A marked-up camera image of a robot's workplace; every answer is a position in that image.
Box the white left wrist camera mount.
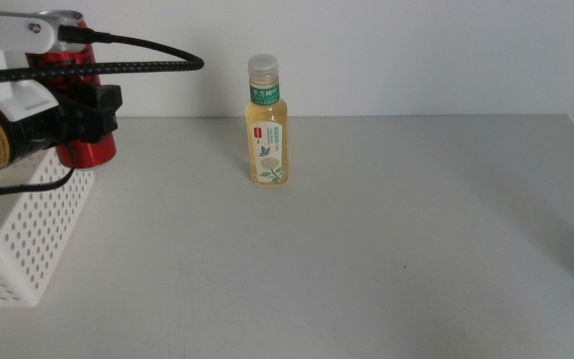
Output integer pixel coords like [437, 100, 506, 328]
[0, 9, 87, 124]

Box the yellow tea bottle green label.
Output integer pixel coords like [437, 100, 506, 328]
[243, 53, 290, 187]

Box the thin black left gripper cable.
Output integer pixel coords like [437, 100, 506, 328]
[0, 143, 78, 200]

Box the red cola can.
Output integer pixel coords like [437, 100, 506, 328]
[24, 18, 119, 172]

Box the white perforated plastic basket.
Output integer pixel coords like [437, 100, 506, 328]
[0, 147, 97, 308]

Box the thick braided left camera cable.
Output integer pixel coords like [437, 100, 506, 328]
[0, 23, 206, 87]

